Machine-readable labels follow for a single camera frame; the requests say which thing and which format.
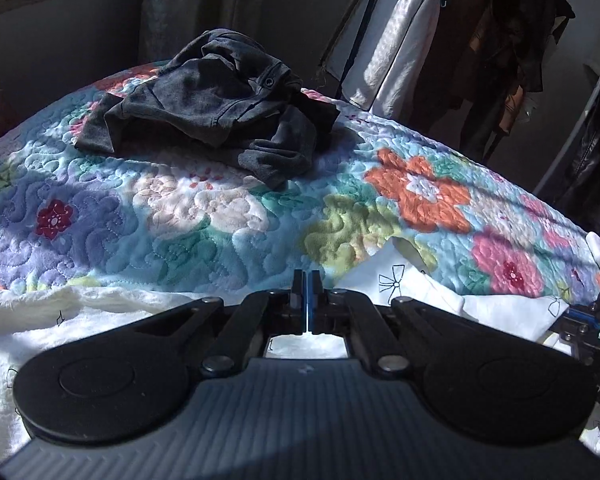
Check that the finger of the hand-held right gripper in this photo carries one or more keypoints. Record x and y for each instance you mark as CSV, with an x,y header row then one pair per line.
x,y
580,322

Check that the dark grey pants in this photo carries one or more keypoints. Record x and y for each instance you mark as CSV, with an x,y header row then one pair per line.
x,y
215,100

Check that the white bow-print garment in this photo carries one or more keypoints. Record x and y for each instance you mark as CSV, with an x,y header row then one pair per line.
x,y
55,320

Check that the black leather jacket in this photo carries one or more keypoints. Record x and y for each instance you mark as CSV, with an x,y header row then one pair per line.
x,y
595,160

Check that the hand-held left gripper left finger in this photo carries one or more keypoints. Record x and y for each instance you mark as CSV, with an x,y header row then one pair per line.
x,y
296,305

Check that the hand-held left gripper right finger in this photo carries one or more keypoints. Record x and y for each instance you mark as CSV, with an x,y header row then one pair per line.
x,y
314,305

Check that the black clothes rack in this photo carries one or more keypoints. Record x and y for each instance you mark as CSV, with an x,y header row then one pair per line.
x,y
367,10

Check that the beige curtain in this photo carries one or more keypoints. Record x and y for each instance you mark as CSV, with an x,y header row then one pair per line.
x,y
200,5

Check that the floral quilted blanket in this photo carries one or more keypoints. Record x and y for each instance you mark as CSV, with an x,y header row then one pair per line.
x,y
205,220

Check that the brown hanging garment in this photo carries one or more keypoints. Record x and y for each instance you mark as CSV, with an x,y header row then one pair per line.
x,y
480,70

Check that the white pole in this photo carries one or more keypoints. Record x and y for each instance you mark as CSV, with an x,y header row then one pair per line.
x,y
580,125

